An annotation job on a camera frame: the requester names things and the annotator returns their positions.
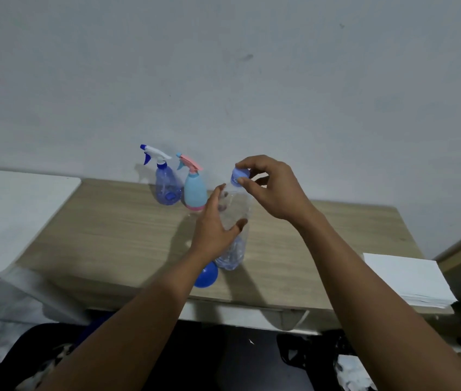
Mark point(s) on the pink spray head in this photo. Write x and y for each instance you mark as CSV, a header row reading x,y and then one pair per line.
x,y
191,162

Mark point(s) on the clear plastic water bottle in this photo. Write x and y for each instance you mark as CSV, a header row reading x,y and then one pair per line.
x,y
236,207

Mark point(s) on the white side table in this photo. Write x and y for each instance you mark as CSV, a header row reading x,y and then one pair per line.
x,y
10,219

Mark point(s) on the person's left hand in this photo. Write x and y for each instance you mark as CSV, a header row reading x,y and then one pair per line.
x,y
210,236

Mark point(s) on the white blue spray head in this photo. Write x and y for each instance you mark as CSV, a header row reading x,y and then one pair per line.
x,y
157,152

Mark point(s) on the person's right hand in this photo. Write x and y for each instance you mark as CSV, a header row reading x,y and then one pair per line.
x,y
283,195

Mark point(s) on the person's left forearm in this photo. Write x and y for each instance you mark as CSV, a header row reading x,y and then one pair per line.
x,y
132,337

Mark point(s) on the light blue pink spray bottle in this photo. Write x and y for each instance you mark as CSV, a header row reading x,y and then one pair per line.
x,y
195,191

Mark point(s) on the transparent blue spray bottle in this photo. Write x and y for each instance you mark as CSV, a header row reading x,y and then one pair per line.
x,y
167,187

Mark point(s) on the blue bottle cap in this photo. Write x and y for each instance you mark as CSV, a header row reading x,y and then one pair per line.
x,y
237,175

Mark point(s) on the white tissue stack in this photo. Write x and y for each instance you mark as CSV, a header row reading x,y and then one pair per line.
x,y
409,276

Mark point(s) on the wooden table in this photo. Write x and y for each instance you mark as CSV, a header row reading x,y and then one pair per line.
x,y
112,240

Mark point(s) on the black trash bag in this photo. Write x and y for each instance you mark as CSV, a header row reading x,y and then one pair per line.
x,y
30,350
312,354

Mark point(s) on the blue plastic funnel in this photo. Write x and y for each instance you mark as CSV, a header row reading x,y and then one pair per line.
x,y
208,276

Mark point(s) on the person's right forearm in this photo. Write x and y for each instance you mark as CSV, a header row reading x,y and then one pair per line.
x,y
377,305

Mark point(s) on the crumpled white paper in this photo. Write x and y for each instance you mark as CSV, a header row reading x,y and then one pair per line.
x,y
352,374

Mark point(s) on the blue plastic bucket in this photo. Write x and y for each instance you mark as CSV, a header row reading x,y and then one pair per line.
x,y
94,327

